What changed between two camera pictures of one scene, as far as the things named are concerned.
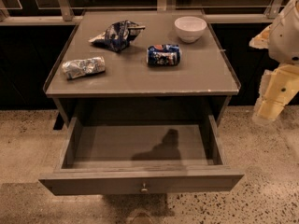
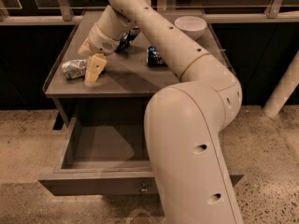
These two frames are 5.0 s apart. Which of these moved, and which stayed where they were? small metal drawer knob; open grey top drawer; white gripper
Moved: white gripper
Stayed: open grey top drawer; small metal drawer knob
